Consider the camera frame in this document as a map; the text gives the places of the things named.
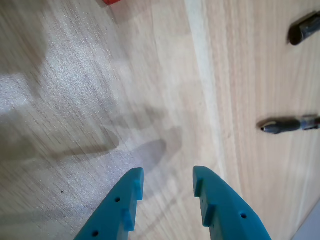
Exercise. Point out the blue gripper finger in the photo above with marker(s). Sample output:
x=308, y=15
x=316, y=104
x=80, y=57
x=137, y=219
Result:
x=112, y=215
x=230, y=212

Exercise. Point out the clear gel pen black cap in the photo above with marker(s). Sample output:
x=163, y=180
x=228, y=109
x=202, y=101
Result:
x=305, y=28

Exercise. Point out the red gel pen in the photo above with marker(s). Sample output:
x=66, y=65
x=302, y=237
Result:
x=112, y=2

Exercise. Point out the black gel pen grey grip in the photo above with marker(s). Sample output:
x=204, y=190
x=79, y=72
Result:
x=282, y=126

